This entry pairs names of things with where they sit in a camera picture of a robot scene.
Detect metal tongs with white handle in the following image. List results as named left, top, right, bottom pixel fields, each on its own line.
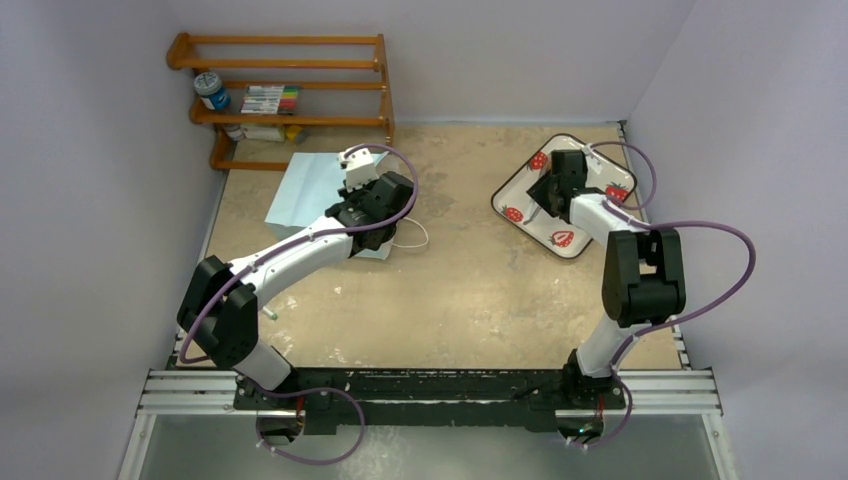
left=523, top=204, right=542, bottom=225

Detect light blue paper bag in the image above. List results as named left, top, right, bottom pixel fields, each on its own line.
left=265, top=153, right=365, bottom=240

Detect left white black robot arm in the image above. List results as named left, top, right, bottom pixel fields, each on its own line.
left=176, top=172, right=418, bottom=409

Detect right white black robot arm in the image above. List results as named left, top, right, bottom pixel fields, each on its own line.
left=528, top=150, right=686, bottom=407

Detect white strawberry print tray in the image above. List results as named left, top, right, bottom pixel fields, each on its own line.
left=491, top=133, right=638, bottom=259

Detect small yellow block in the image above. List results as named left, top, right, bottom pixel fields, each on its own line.
left=284, top=125, right=308, bottom=145

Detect small white box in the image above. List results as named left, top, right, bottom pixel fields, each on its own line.
left=242, top=124, right=286, bottom=142

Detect box of coloured markers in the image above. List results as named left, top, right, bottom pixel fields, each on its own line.
left=240, top=85, right=301, bottom=115

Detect green capped white marker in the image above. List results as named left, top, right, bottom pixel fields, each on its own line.
left=261, top=306, right=278, bottom=321

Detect blue lidded jar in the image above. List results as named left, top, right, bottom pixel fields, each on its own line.
left=193, top=71, right=231, bottom=111

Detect orange wooden shelf rack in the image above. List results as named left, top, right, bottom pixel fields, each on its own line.
left=166, top=32, right=395, bottom=171

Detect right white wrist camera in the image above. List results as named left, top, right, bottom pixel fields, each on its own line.
left=583, top=148, right=604, bottom=175

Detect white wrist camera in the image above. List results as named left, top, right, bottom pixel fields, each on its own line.
left=337, top=147, right=378, bottom=192
left=583, top=148, right=604, bottom=175

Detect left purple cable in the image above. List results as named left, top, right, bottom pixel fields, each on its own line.
left=177, top=143, right=421, bottom=466

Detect purple cable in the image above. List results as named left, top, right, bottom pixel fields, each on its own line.
left=177, top=143, right=421, bottom=466
left=569, top=140, right=758, bottom=452

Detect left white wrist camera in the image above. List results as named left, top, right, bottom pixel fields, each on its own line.
left=337, top=147, right=378, bottom=192

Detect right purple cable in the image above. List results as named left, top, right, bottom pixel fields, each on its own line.
left=569, top=140, right=758, bottom=452

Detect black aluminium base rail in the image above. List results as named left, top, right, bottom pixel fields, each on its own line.
left=138, top=368, right=722, bottom=438

